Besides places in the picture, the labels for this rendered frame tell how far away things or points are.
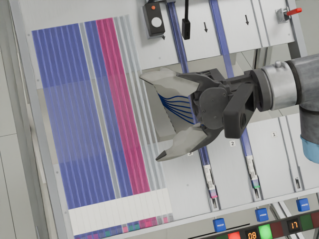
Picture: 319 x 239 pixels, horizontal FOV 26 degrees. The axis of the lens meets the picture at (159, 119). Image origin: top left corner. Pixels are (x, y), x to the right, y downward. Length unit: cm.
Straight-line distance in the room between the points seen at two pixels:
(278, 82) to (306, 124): 11
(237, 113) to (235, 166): 68
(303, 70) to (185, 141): 22
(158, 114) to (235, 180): 41
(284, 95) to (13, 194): 176
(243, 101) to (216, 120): 7
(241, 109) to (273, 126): 70
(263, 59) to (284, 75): 98
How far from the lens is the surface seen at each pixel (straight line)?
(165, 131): 195
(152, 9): 166
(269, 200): 170
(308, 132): 119
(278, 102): 113
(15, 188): 275
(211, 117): 111
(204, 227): 224
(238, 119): 103
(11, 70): 189
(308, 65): 114
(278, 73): 112
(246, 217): 228
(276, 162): 174
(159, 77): 107
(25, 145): 208
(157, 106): 203
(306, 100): 115
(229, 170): 170
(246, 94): 108
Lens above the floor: 200
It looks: 42 degrees down
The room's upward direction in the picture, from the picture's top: straight up
